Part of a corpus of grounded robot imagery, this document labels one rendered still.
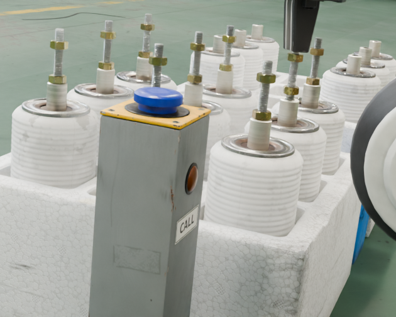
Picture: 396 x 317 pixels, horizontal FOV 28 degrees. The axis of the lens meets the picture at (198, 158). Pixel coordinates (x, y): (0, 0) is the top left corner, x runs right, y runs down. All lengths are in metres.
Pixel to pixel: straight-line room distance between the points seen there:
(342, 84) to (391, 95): 0.73
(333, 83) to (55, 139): 0.58
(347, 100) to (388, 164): 0.76
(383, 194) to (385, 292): 0.59
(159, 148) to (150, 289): 0.12
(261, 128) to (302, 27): 0.15
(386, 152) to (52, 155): 0.42
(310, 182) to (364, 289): 0.27
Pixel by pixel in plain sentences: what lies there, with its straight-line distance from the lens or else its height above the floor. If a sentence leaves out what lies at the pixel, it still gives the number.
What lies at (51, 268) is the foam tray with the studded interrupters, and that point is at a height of 0.10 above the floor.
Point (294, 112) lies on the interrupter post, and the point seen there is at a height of 0.27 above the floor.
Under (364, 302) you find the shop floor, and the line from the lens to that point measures 1.10.
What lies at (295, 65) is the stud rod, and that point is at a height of 0.32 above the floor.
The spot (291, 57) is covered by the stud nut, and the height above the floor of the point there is 0.33.
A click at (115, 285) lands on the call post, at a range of 0.67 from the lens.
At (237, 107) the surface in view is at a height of 0.24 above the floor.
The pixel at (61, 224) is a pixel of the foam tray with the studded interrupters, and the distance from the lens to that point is 0.84.
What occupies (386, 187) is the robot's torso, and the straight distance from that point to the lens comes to 0.56.
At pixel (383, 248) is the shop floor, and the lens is 1.29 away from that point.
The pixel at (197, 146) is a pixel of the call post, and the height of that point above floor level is 0.29.
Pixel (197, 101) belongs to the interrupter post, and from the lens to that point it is 0.94.
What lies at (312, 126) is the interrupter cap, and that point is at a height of 0.25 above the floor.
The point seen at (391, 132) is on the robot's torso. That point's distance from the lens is 0.55.
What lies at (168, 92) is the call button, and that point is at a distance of 0.65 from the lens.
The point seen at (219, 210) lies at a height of 0.19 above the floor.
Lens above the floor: 0.46
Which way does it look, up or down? 16 degrees down
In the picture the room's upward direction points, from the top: 6 degrees clockwise
